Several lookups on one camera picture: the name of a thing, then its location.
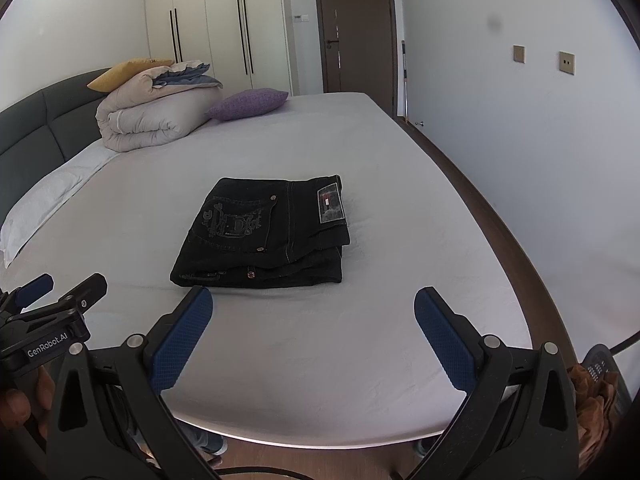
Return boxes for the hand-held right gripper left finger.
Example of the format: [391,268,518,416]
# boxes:
[45,285,221,480]

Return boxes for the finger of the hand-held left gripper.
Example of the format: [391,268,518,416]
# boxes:
[30,273,108,321]
[0,273,54,316]

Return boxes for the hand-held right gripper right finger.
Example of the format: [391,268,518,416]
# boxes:
[410,286,584,480]

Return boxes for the black pants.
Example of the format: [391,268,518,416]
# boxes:
[170,175,351,290]

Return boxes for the person's left hand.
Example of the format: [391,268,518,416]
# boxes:
[0,366,57,441]

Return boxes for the white pillow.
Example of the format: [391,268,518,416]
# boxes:
[0,151,123,269]

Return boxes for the bed with white sheet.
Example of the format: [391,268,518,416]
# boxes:
[0,91,532,451]

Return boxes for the black mesh chair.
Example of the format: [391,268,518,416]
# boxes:
[580,342,633,411]

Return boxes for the grey padded headboard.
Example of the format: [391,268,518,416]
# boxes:
[0,67,113,228]

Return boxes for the brown cloth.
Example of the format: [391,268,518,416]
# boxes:
[567,364,623,451]

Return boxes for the beige folded duvet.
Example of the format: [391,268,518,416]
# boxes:
[95,60,223,153]

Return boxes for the yellow pillow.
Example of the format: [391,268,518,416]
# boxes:
[86,58,175,93]

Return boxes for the blue folded blanket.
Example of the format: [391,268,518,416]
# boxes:
[151,66,224,92]

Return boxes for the purple pillow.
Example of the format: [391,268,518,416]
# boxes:
[204,88,290,122]

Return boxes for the cream wardrobe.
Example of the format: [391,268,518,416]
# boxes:
[144,0,293,98]

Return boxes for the brown wooden door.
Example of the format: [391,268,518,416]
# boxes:
[311,0,401,118]

